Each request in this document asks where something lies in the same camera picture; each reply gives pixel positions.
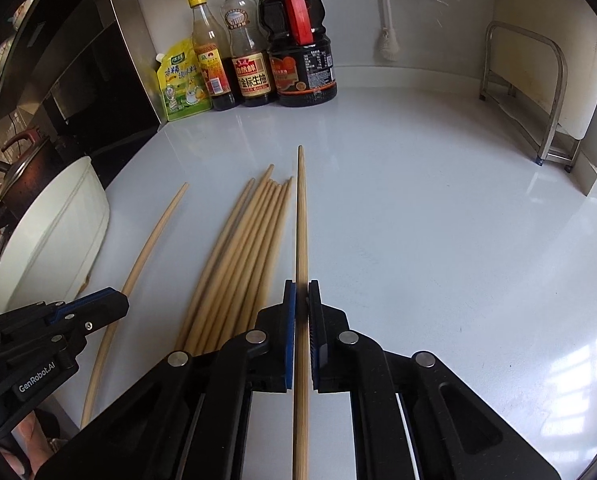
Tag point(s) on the white cutting board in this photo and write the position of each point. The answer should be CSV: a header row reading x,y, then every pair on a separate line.
x,y
578,85

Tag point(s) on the red label vinegar bottle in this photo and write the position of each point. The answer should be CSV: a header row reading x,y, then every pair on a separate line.
x,y
209,55

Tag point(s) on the white round plastic basin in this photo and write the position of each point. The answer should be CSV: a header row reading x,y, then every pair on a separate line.
x,y
48,240

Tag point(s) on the yellow green seasoning pouch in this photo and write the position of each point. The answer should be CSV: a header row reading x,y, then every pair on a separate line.
x,y
183,90

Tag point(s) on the black range hood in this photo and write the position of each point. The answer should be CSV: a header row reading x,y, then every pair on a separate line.
x,y
88,60

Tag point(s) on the wooden chopstick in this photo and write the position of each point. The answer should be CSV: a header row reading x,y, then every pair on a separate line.
x,y
153,236
302,220

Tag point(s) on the brown pot with lid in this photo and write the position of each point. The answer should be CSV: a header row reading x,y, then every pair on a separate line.
x,y
28,180

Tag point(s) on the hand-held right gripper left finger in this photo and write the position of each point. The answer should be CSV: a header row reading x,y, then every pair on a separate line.
x,y
290,340

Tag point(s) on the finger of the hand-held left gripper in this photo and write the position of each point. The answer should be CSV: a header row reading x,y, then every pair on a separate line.
x,y
38,312
103,312

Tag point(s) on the bundle of wooden chopsticks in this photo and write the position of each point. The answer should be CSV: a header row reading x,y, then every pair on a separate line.
x,y
238,260

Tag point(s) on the clear yellow cap sauce bottle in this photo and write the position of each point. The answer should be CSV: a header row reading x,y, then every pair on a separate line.
x,y
248,70

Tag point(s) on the person's left hand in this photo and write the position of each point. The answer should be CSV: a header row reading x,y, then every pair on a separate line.
x,y
33,435

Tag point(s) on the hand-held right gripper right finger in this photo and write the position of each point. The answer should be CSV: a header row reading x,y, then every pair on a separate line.
x,y
314,355

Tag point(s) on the stainless steel rack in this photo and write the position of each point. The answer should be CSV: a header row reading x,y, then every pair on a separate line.
x,y
553,110

